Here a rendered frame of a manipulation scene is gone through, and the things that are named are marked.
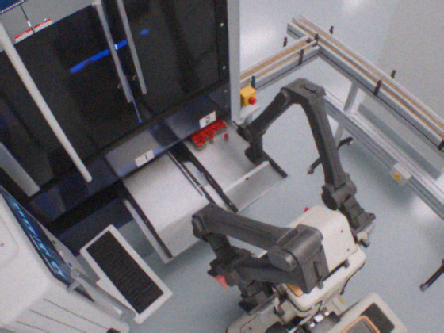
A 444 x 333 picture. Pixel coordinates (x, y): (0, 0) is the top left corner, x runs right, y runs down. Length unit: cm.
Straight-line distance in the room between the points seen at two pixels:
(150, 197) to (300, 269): 104
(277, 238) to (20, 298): 62
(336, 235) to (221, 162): 83
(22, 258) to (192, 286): 160
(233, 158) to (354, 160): 139
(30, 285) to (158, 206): 87
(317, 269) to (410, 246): 196
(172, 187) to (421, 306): 180
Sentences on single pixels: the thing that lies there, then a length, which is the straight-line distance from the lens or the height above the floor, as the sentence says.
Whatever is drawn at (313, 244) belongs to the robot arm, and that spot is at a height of 161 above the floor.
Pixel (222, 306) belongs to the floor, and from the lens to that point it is 239.
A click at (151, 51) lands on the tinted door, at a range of 131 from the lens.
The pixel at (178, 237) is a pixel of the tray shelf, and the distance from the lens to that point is 160.
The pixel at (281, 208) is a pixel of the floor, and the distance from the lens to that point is 263.
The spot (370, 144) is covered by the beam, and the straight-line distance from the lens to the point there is 243.
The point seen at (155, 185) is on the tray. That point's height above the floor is 88.
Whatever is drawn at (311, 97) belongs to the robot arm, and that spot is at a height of 154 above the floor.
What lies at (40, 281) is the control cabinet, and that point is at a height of 155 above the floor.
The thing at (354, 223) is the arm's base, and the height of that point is 122.
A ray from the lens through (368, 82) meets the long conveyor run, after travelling 215.
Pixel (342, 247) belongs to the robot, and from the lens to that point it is 112.
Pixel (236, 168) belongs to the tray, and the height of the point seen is 88.
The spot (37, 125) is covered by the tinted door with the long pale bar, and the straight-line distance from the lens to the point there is 129.
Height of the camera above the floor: 235
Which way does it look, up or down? 58 degrees down
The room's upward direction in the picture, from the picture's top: 5 degrees counter-clockwise
